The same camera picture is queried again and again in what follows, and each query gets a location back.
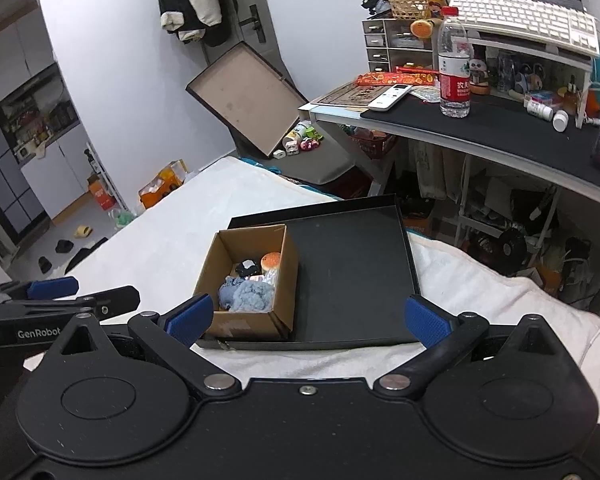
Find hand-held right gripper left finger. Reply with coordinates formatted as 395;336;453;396
55;294;242;396

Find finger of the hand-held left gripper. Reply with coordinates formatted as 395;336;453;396
0;276;79;306
0;285;142;317

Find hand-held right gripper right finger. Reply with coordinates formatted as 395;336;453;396
374;295;563;396

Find blue-grey plush toy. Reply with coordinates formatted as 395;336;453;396
218;276;276;314

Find pale pink small toy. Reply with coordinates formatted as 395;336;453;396
251;267;280;288

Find black shallow tray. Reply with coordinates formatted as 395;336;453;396
195;195;422;352

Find brown cardboard box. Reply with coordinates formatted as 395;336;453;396
193;223;300;342

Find orange paper bag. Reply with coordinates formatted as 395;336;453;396
87;175;117;212

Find white quilt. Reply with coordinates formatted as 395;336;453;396
410;240;600;431

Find white fleece blanket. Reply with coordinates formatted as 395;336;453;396
65;156;481;386

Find black round weight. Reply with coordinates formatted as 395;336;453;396
499;227;529;262

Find orange cardboard package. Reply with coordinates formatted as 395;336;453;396
138;160;189;210

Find red mesh basket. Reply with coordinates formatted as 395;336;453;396
352;130;399;159

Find grey floor mat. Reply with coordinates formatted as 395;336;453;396
274;135;362;187

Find black desk mat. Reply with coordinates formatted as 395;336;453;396
360;91;600;186

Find white round canister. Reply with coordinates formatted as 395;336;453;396
283;120;312;148

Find small colourful toy figures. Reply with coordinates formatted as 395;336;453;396
299;127;326;152

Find white remote control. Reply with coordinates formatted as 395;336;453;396
368;84;414;113

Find brown box lid black rim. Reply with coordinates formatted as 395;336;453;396
185;41;309;159

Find brown patterned board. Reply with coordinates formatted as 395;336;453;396
311;83;397;111

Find red printed paper strip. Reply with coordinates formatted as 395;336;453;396
355;70;442;87

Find panda figurine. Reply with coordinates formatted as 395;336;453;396
467;57;492;96

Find clear water bottle red label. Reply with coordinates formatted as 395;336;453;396
437;6;474;119

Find grey drawer organiser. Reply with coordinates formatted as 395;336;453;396
362;17;444;74

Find burger plush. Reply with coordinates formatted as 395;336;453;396
410;18;437;41

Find white desk riser shelf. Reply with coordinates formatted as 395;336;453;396
466;29;600;129

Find woven bamboo basket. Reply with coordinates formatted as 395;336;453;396
387;0;434;21

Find white keyboard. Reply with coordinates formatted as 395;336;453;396
449;0;600;59

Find white frame desk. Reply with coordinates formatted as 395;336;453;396
308;80;600;271

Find black door handle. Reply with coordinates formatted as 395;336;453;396
239;4;267;44

